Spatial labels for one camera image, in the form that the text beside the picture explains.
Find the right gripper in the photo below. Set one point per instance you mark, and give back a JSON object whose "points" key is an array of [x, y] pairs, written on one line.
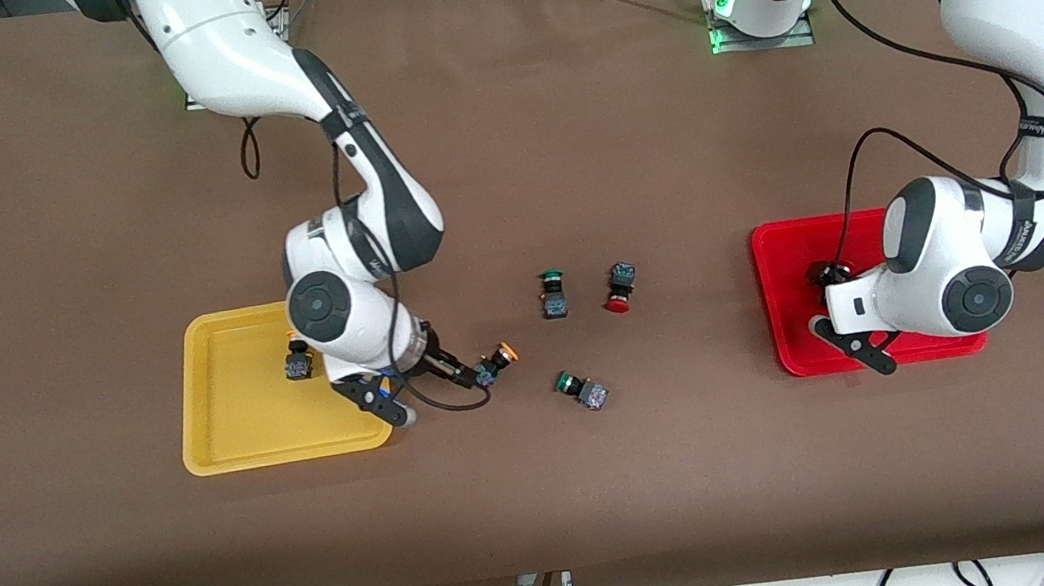
{"points": [[436, 354]]}

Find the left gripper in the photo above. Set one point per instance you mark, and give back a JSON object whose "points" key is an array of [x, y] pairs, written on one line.
{"points": [[827, 274]]}

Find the yellow push button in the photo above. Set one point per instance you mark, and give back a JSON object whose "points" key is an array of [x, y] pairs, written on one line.
{"points": [[298, 365], [489, 372]]}

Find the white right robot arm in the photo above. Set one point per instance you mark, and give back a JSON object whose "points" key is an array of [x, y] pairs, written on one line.
{"points": [[215, 31]]}

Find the red plastic tray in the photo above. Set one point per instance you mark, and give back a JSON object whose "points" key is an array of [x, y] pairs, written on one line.
{"points": [[790, 298]]}

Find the green push button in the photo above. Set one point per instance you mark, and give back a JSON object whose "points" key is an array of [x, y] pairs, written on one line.
{"points": [[593, 395], [555, 305]]}

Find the red mushroom push button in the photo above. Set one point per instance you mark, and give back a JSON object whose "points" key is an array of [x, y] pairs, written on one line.
{"points": [[622, 277]]}

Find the yellow plastic tray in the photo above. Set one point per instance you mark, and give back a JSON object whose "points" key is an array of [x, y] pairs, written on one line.
{"points": [[246, 420]]}

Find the brown table cover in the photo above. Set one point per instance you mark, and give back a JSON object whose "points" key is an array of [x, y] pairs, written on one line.
{"points": [[71, 241]]}

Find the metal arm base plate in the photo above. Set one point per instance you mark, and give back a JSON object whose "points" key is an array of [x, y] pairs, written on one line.
{"points": [[791, 39]]}

